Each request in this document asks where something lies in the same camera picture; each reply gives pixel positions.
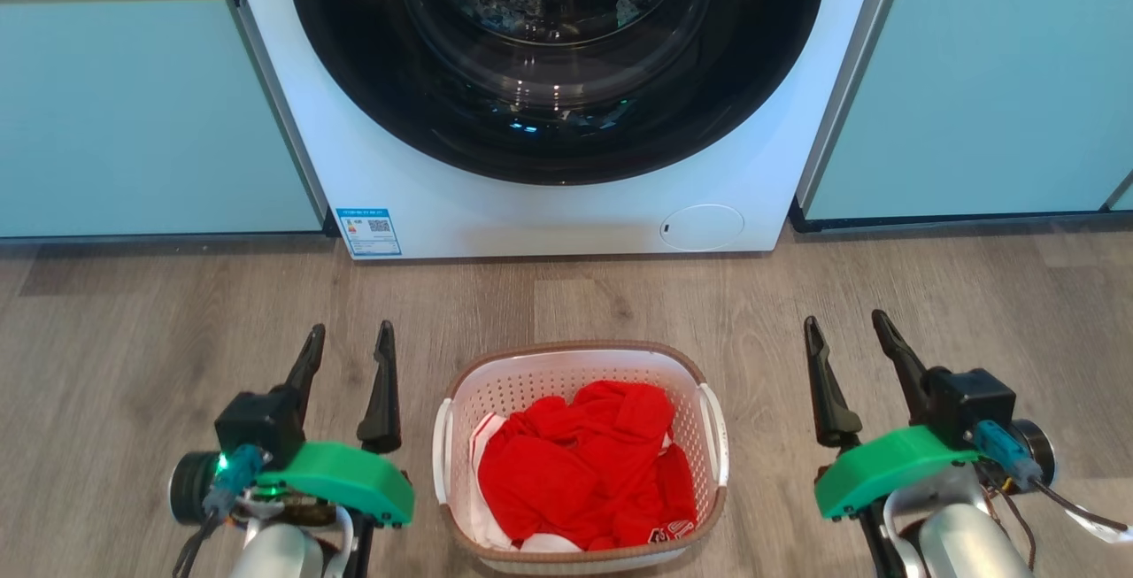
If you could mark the blue left camera plug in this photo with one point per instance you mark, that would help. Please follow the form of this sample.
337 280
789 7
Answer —
232 481

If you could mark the pale green cabinet door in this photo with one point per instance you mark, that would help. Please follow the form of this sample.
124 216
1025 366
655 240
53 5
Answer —
133 118
991 82
1124 197

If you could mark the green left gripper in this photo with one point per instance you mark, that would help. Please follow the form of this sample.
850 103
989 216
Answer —
354 472

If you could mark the white laundry basket brown rim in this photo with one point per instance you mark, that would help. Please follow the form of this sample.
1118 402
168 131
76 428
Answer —
575 366

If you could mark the blue camera plug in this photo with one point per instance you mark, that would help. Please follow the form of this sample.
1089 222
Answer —
1005 454
232 481

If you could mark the white washing machine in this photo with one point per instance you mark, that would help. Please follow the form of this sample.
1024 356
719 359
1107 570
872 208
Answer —
549 219

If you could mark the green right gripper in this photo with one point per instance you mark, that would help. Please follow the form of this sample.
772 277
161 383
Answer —
876 467

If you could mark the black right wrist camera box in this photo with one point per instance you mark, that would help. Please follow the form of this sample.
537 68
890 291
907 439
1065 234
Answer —
969 401

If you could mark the blue energy label sticker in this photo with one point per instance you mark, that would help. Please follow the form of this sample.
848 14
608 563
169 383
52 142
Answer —
369 233

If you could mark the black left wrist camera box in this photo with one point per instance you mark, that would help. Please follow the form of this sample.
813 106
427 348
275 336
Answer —
261 423

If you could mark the round white filter cover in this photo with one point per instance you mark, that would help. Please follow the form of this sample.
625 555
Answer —
701 227

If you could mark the red garment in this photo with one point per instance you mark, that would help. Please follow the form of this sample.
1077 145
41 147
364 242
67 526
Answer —
575 472

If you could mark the black round washer door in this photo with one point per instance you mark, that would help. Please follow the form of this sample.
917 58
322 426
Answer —
372 91

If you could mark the blue right camera plug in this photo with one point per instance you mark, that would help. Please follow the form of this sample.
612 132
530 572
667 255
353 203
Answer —
1005 454

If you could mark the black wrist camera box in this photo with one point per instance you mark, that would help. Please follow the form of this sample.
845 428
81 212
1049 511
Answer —
261 423
969 401

